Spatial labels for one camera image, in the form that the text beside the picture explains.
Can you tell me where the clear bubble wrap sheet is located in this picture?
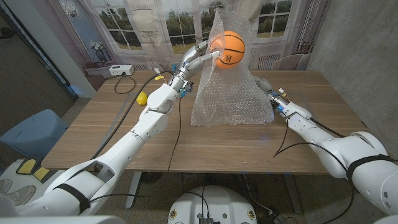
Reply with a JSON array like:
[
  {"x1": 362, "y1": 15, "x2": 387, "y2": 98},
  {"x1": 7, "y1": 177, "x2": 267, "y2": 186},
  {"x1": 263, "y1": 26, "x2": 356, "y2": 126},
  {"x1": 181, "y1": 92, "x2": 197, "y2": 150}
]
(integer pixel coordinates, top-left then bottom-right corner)
[{"x1": 190, "y1": 7, "x2": 275, "y2": 128}]

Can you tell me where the yellow black foot pedal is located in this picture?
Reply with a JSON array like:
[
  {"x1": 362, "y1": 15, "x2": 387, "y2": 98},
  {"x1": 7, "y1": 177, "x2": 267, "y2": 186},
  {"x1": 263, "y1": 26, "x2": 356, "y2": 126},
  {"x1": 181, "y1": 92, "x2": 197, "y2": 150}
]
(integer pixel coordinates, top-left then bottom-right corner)
[
  {"x1": 16, "y1": 157, "x2": 37, "y2": 175},
  {"x1": 32, "y1": 166, "x2": 52, "y2": 184}
]

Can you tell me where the blue chair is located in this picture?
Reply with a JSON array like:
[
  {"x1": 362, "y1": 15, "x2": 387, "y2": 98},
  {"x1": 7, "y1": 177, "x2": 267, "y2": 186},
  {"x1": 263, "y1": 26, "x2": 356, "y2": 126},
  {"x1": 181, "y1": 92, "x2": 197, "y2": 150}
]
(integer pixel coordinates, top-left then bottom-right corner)
[{"x1": 0, "y1": 108, "x2": 69, "y2": 161}]

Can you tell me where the orange mini basketball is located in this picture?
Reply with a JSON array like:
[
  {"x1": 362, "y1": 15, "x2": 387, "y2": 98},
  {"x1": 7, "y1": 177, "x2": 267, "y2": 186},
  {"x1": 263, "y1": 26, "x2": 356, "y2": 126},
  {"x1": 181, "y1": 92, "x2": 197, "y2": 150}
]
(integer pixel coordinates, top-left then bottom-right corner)
[{"x1": 210, "y1": 30, "x2": 246, "y2": 70}]

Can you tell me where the black torso cable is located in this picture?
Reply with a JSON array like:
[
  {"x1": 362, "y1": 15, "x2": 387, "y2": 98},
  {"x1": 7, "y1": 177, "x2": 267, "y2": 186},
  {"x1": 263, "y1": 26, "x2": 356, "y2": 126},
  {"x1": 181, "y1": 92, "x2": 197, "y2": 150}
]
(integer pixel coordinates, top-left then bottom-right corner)
[{"x1": 185, "y1": 185, "x2": 211, "y2": 219}]

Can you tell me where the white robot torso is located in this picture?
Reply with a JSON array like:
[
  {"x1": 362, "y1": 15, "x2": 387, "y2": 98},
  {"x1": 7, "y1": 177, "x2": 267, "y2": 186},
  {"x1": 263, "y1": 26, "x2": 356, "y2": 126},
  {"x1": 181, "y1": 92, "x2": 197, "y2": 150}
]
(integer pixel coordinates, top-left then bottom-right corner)
[{"x1": 167, "y1": 185, "x2": 258, "y2": 224}]

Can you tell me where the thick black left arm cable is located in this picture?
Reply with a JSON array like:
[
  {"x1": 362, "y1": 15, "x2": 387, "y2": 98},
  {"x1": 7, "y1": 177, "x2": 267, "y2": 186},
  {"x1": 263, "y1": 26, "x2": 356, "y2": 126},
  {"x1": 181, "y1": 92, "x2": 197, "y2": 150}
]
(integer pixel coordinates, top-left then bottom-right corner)
[{"x1": 91, "y1": 70, "x2": 175, "y2": 160}]

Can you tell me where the grey table leg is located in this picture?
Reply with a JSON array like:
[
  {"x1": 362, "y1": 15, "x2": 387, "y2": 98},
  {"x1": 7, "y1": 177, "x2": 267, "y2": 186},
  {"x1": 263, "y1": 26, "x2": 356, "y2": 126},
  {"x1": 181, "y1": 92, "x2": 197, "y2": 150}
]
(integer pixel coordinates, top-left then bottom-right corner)
[{"x1": 283, "y1": 173, "x2": 303, "y2": 215}]

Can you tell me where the black floor cable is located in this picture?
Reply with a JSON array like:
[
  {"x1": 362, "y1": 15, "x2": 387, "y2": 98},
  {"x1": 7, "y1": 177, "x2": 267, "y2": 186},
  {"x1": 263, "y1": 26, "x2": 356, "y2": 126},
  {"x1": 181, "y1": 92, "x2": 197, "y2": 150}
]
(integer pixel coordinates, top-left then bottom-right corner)
[{"x1": 241, "y1": 173, "x2": 290, "y2": 224}]

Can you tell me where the printed window backdrop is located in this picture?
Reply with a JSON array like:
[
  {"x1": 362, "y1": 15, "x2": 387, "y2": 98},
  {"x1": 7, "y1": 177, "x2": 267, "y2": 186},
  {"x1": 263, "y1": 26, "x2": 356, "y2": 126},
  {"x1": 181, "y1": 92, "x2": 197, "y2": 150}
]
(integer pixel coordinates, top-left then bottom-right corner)
[{"x1": 30, "y1": 0, "x2": 332, "y2": 91}]

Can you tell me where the grey sneaker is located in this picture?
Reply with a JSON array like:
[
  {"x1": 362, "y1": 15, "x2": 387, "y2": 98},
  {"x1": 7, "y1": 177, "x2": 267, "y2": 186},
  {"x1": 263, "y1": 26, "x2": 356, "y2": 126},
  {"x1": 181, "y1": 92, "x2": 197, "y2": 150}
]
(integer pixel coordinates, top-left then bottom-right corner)
[
  {"x1": 5, "y1": 185, "x2": 37, "y2": 207},
  {"x1": 0, "y1": 179, "x2": 13, "y2": 195}
]

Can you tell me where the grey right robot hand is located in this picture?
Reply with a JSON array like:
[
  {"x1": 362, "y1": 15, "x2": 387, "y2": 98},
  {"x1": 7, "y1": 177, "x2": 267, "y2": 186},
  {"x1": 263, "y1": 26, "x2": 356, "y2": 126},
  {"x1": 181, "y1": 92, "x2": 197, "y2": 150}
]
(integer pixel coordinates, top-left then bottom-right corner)
[{"x1": 253, "y1": 76, "x2": 275, "y2": 95}]

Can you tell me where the white table leg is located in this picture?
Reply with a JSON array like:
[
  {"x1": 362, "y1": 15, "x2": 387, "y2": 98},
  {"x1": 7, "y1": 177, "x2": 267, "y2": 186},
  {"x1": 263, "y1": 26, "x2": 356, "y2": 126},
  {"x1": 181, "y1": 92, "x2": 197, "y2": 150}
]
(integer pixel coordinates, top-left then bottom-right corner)
[{"x1": 125, "y1": 171, "x2": 142, "y2": 209}]

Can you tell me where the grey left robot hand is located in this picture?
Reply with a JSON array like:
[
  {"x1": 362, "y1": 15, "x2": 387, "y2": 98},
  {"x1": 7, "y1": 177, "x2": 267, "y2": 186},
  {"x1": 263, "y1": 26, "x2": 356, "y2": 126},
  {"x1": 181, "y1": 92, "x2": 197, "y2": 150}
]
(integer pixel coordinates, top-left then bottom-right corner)
[{"x1": 174, "y1": 40, "x2": 222, "y2": 83}]

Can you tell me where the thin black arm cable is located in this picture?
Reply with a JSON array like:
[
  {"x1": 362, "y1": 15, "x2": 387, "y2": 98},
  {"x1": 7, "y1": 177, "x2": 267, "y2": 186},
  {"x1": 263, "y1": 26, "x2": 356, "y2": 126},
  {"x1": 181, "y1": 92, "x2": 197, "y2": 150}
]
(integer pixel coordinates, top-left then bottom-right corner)
[
  {"x1": 272, "y1": 111, "x2": 356, "y2": 224},
  {"x1": 88, "y1": 96, "x2": 183, "y2": 203}
]

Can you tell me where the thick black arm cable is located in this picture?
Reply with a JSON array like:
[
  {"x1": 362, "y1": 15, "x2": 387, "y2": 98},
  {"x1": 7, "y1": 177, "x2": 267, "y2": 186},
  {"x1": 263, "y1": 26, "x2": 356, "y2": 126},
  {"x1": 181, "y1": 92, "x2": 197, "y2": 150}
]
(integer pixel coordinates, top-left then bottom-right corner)
[
  {"x1": 310, "y1": 117, "x2": 346, "y2": 139},
  {"x1": 91, "y1": 70, "x2": 175, "y2": 160}
]

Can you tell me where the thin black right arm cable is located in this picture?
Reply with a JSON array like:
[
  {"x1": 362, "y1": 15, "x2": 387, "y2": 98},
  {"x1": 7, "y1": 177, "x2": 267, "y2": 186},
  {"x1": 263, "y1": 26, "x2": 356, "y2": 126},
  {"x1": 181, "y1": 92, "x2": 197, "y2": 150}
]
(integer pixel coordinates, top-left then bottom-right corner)
[{"x1": 272, "y1": 111, "x2": 356, "y2": 224}]

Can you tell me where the yellow lemon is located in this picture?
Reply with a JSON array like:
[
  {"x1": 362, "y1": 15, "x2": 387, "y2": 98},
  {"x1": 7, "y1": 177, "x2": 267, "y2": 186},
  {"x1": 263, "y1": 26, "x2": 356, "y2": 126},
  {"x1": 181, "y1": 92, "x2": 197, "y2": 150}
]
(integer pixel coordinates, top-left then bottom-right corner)
[{"x1": 136, "y1": 91, "x2": 149, "y2": 106}]

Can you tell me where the black power strip cord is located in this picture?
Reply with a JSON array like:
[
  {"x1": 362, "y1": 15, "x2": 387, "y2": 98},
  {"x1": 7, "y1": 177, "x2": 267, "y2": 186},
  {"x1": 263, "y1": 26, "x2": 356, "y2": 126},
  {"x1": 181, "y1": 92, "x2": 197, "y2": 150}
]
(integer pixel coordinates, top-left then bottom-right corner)
[{"x1": 113, "y1": 74, "x2": 137, "y2": 95}]

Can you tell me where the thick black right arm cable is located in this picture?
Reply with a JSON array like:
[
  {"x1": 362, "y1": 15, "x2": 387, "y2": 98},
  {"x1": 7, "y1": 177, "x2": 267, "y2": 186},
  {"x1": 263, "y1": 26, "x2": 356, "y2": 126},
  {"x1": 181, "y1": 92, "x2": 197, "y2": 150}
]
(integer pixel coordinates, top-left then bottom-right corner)
[{"x1": 310, "y1": 117, "x2": 346, "y2": 139}]

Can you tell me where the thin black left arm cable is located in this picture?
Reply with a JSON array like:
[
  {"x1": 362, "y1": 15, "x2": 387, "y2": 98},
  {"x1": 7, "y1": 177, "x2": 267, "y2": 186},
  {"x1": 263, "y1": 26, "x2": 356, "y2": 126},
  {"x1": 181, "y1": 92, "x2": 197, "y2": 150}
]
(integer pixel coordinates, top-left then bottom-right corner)
[{"x1": 88, "y1": 96, "x2": 183, "y2": 203}]

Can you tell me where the white power strip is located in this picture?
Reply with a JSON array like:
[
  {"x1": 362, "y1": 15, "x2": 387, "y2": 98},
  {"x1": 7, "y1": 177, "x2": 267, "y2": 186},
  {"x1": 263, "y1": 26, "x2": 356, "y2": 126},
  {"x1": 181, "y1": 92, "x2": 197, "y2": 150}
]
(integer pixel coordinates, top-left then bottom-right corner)
[{"x1": 108, "y1": 64, "x2": 136, "y2": 77}]

